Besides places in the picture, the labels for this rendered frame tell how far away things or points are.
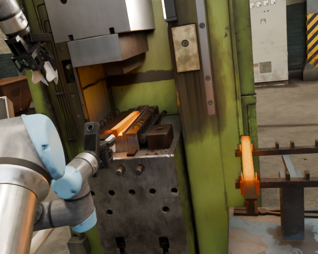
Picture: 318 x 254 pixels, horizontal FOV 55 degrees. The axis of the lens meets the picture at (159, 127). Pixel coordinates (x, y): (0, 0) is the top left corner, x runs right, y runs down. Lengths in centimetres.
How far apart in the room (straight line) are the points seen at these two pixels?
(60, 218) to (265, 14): 580
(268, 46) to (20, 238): 610
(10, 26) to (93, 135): 38
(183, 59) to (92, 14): 37
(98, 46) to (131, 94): 56
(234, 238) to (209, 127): 45
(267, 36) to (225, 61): 513
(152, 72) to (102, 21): 55
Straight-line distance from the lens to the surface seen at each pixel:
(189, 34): 119
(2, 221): 45
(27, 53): 99
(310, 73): 671
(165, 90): 161
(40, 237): 139
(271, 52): 636
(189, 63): 120
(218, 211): 145
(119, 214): 130
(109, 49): 114
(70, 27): 119
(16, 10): 97
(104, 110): 158
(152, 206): 124
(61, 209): 90
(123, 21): 112
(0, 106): 135
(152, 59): 159
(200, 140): 130
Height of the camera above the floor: 134
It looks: 17 degrees down
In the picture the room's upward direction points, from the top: 9 degrees counter-clockwise
